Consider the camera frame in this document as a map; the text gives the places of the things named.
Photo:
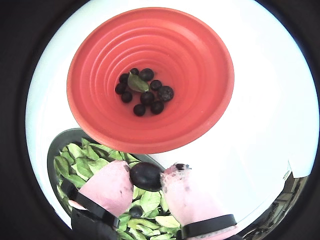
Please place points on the red collapsible cup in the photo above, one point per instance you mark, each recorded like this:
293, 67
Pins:
100, 62

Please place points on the green leaf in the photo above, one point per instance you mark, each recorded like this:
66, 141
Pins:
98, 163
167, 221
75, 150
81, 168
150, 201
137, 83
61, 165

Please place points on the pink padded gripper finger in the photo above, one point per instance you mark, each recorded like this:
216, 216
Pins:
190, 197
107, 190

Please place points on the dark grey bowl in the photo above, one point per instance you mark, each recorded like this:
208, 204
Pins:
53, 150

